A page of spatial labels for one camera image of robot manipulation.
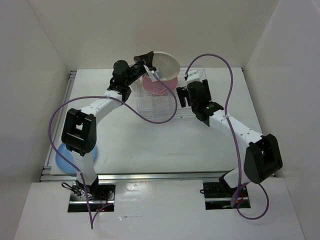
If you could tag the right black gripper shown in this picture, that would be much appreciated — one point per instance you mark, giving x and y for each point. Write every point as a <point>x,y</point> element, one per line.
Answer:
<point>183,92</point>

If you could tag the cream plastic plate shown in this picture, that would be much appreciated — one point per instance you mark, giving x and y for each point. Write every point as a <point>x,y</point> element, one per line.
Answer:
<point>166,65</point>

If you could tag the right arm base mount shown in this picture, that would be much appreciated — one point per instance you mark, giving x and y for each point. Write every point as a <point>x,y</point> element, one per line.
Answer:
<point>214,192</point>

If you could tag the pink plastic plate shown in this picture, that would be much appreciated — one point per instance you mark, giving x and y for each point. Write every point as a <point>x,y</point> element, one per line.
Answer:
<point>156,88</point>

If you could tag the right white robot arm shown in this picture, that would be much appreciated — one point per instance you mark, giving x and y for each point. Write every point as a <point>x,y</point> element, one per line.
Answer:
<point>262,157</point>

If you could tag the white wire dish rack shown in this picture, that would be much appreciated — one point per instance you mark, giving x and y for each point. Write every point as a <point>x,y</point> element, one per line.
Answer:
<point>160,108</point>

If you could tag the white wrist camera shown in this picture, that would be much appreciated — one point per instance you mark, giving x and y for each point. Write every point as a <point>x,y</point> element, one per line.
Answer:
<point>154,75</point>
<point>192,76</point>

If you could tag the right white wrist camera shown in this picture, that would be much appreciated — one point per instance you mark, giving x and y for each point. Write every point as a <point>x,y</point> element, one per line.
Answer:
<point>192,76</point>

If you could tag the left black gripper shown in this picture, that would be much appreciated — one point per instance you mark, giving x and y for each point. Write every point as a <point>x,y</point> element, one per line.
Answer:
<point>145,59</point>

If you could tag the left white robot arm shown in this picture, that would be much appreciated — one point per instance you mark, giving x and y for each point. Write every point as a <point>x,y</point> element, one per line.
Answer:
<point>79,132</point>

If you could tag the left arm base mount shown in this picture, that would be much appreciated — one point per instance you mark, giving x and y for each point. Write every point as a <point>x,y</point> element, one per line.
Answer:
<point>104,195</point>

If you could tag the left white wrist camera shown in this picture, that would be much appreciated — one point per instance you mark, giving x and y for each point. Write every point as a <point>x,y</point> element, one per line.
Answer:
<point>154,75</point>

